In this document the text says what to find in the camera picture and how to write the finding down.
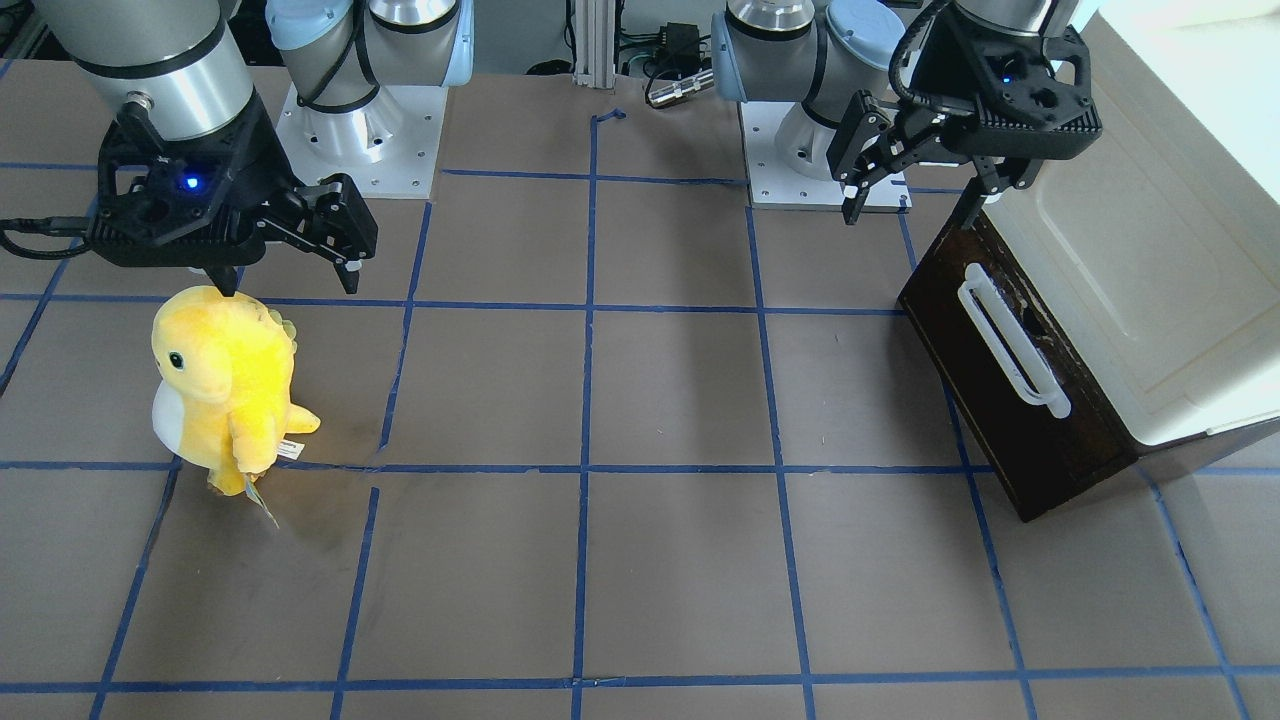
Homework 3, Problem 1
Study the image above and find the white drawer handle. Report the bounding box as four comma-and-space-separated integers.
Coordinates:
957, 263, 1073, 419

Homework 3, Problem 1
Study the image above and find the silver robot arm near toy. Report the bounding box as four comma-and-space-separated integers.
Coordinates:
3, 1, 475, 296

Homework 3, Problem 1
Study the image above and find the black gripper near drawer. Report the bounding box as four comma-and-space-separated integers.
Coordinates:
827, 5, 1103, 229

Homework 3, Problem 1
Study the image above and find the dark wooden drawer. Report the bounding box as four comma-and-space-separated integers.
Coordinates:
899, 217, 1146, 521

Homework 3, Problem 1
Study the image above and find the aluminium frame post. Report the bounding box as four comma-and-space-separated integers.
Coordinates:
571, 0, 618, 91

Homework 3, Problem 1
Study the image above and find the yellow plush dinosaur toy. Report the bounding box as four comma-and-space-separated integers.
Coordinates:
150, 286, 321, 496

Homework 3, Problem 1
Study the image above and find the silver robot arm near drawer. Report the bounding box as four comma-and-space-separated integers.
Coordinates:
710, 1, 1103, 228

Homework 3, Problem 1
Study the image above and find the black gripper near toy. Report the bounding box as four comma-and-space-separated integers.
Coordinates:
88, 95, 379, 299

